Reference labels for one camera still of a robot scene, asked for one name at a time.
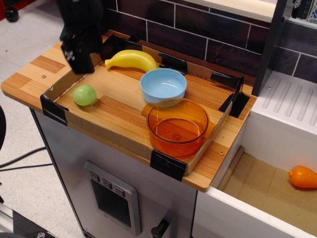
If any orange plastic carrot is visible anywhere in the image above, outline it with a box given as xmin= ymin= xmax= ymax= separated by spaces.
xmin=288 ymin=166 xmax=317 ymax=189

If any silver toy dishwasher cabinet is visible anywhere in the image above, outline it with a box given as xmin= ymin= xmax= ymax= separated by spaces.
xmin=32 ymin=111 xmax=197 ymax=238

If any light blue bowl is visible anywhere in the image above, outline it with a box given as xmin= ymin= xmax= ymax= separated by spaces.
xmin=140 ymin=68 xmax=187 ymax=107

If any orange transparent plastic pot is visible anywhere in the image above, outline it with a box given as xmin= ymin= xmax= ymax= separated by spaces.
xmin=142 ymin=98 xmax=216 ymax=160

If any white toy sink unit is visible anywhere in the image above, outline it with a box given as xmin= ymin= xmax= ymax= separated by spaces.
xmin=192 ymin=72 xmax=317 ymax=238

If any green plastic pear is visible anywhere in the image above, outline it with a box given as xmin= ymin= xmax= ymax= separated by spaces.
xmin=71 ymin=84 xmax=97 ymax=106

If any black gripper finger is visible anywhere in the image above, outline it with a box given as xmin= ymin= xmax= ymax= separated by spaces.
xmin=86 ymin=32 xmax=103 ymax=53
xmin=61 ymin=39 xmax=95 ymax=74

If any black chair caster wheel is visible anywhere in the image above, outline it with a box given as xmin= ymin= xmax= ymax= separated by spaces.
xmin=4 ymin=6 xmax=19 ymax=22

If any black dishwasher door knob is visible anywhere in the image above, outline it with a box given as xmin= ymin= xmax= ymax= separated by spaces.
xmin=151 ymin=219 xmax=169 ymax=238

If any cardboard fence with black tape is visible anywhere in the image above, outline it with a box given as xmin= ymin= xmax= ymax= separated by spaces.
xmin=40 ymin=35 xmax=255 ymax=187

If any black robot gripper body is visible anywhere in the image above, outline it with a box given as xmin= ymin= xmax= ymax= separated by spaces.
xmin=56 ymin=0 xmax=104 ymax=42

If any yellow plastic banana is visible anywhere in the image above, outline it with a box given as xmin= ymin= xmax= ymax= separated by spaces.
xmin=105 ymin=50 xmax=158 ymax=72

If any black cable on floor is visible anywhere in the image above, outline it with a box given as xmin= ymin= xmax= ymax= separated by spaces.
xmin=0 ymin=146 xmax=54 ymax=172

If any dark grey vertical post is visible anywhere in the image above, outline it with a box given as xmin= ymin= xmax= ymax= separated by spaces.
xmin=252 ymin=0 xmax=289 ymax=96

